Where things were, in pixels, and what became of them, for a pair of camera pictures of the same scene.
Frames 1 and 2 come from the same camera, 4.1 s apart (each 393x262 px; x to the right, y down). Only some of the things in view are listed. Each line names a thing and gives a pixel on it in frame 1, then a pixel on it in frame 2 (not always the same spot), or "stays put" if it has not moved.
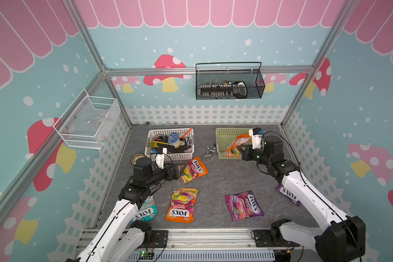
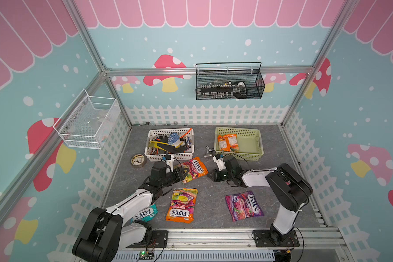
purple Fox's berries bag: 243,205 stays put
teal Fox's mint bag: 147,211 stays put
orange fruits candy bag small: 194,168 stays put
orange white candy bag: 233,150 to 228,143
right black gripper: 245,154 to 216,175
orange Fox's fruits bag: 181,208 stays put
